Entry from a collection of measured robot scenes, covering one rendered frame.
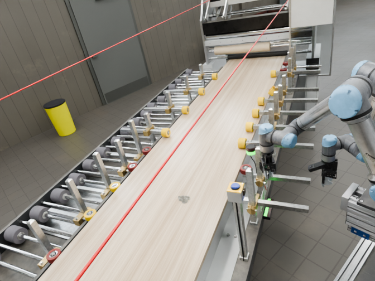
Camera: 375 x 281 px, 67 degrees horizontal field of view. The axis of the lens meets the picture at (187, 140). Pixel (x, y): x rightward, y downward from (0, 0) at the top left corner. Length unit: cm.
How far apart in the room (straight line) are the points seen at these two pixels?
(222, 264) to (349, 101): 114
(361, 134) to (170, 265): 104
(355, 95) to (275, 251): 173
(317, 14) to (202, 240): 319
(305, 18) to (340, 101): 291
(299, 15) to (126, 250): 338
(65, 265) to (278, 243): 171
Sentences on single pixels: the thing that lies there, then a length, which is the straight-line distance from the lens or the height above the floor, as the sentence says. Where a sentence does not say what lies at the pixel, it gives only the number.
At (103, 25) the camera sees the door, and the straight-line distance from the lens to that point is 638.
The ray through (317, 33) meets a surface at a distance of 411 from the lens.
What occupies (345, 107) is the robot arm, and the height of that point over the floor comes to 157.
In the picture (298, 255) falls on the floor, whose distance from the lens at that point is 264.
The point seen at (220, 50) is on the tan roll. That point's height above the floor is 106.
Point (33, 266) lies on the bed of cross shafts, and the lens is 220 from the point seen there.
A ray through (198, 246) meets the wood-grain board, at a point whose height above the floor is 90.
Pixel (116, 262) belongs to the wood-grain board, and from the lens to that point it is 165.
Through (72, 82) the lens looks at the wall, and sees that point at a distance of 621.
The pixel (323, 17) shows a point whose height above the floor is 136.
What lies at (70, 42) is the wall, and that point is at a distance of 616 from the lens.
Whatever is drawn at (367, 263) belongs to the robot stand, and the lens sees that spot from 244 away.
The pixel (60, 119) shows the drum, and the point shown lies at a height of 35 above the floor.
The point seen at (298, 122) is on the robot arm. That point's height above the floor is 137.
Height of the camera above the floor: 211
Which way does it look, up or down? 30 degrees down
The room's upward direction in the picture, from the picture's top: 12 degrees counter-clockwise
